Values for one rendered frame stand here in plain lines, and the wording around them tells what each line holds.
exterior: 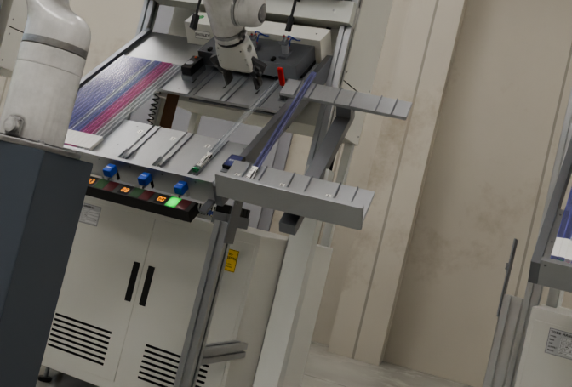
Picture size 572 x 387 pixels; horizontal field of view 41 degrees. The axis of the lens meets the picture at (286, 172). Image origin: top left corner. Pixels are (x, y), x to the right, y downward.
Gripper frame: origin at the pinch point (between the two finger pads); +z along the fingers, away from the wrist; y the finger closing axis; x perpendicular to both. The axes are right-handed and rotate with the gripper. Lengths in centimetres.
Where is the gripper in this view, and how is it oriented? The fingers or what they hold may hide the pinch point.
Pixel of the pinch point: (243, 81)
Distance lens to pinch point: 214.5
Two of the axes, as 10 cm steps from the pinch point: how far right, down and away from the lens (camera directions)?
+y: -9.0, -2.0, 4.0
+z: 1.7, 6.6, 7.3
